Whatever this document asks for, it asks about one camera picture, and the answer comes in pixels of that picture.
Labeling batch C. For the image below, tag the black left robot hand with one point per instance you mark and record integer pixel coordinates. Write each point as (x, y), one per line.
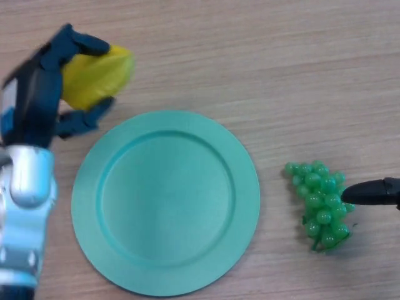
(34, 106)

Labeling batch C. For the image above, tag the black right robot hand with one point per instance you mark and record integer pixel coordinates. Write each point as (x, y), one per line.
(372, 193)

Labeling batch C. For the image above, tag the yellow starfruit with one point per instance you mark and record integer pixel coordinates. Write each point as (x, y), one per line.
(97, 78)

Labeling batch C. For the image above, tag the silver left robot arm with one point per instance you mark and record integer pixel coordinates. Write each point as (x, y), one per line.
(28, 175)

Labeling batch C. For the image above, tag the green round plate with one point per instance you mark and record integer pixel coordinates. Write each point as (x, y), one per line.
(165, 203)

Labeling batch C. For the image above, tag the green grape bunch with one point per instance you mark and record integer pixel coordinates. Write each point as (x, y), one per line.
(322, 215)

